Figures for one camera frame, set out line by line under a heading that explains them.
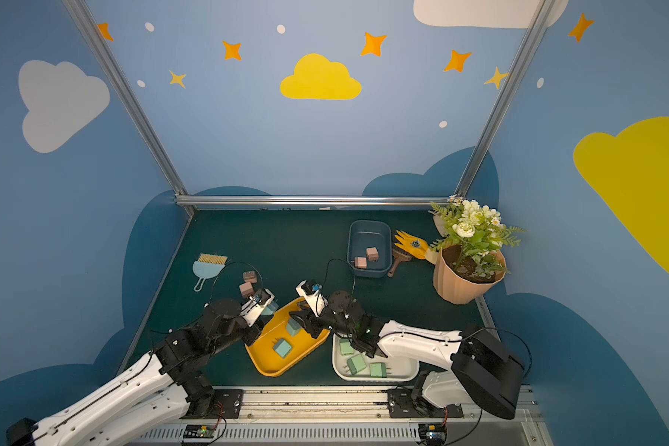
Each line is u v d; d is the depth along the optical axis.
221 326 0.56
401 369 0.80
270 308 0.74
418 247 1.07
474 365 0.42
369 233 1.15
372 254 1.05
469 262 0.89
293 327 0.84
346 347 0.82
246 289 0.96
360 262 1.04
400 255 1.05
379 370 0.78
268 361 0.82
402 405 0.74
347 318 0.58
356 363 0.80
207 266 1.02
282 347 0.82
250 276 0.96
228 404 0.75
